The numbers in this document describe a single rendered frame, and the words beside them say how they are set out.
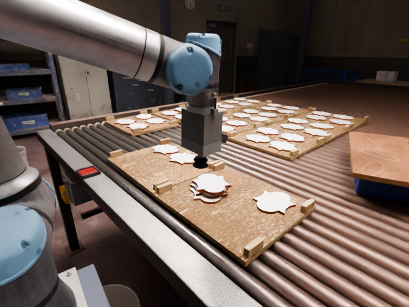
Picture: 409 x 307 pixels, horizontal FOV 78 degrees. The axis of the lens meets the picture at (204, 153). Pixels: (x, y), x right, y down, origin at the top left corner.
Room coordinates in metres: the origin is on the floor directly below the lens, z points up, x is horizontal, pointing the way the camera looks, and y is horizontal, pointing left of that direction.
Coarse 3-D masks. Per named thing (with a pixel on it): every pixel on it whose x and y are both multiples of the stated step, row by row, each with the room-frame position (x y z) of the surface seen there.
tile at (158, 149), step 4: (168, 144) 1.23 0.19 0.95; (156, 148) 1.18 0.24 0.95; (160, 148) 1.18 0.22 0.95; (164, 148) 1.18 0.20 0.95; (168, 148) 1.18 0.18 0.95; (172, 148) 1.18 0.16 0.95; (176, 148) 1.18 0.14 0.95; (156, 152) 1.14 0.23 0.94; (160, 152) 1.13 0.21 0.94; (164, 152) 1.12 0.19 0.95; (168, 152) 1.12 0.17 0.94; (172, 152) 1.12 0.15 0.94; (176, 152) 1.13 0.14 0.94
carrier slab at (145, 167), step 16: (176, 144) 1.26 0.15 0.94; (112, 160) 1.05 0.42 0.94; (128, 160) 1.05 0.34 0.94; (144, 160) 1.05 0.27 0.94; (160, 160) 1.05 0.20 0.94; (208, 160) 1.05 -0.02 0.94; (128, 176) 0.91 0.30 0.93; (144, 176) 0.89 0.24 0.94; (160, 176) 0.89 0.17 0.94; (176, 176) 0.89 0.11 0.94; (192, 176) 0.89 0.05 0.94
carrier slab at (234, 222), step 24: (168, 192) 0.77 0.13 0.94; (240, 192) 0.77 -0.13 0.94; (192, 216) 0.63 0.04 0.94; (216, 216) 0.63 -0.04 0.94; (240, 216) 0.63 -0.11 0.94; (264, 216) 0.63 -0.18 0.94; (288, 216) 0.63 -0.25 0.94; (216, 240) 0.53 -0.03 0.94; (240, 240) 0.53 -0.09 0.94; (264, 240) 0.53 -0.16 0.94
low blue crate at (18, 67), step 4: (0, 64) 4.42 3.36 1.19; (4, 64) 4.46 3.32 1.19; (8, 64) 4.49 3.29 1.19; (12, 64) 4.53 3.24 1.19; (16, 64) 4.57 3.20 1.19; (20, 64) 4.32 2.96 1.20; (24, 64) 4.35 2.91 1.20; (28, 64) 4.38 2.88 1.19; (0, 68) 4.12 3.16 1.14; (4, 68) 4.16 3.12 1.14; (8, 68) 4.19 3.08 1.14; (12, 68) 4.23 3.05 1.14; (16, 68) 4.27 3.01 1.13; (20, 68) 4.31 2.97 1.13; (24, 68) 4.35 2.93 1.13; (28, 68) 4.38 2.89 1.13
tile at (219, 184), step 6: (204, 174) 0.83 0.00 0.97; (210, 174) 0.83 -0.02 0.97; (192, 180) 0.79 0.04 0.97; (198, 180) 0.79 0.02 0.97; (204, 180) 0.79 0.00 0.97; (210, 180) 0.79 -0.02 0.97; (216, 180) 0.79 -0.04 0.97; (222, 180) 0.79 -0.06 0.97; (198, 186) 0.74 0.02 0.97; (204, 186) 0.74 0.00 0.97; (210, 186) 0.74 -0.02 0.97; (216, 186) 0.74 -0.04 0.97; (222, 186) 0.74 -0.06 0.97; (228, 186) 0.76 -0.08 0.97; (210, 192) 0.71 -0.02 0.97; (216, 192) 0.71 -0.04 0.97; (222, 192) 0.72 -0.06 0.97
